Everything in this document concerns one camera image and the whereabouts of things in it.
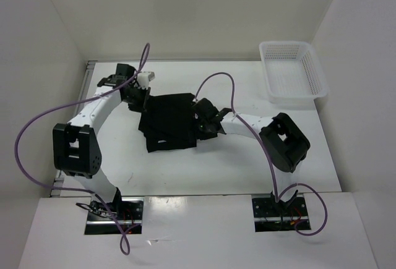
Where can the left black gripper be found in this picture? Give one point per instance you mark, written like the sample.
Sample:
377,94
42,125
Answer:
142,107

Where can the black shorts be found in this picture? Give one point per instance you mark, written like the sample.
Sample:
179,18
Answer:
168,122

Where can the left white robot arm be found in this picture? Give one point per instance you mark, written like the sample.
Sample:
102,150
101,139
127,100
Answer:
75,146

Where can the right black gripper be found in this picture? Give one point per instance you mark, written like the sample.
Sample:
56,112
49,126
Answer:
202,135

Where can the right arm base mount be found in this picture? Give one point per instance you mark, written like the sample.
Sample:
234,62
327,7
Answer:
272,217

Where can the white plastic basket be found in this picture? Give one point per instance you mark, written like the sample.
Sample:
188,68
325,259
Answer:
292,72

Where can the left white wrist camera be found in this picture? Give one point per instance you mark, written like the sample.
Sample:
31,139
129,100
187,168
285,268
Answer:
143,79

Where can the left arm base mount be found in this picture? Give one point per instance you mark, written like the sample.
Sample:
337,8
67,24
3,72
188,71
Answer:
100,222

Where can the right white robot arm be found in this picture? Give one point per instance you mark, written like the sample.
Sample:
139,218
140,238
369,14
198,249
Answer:
282,141

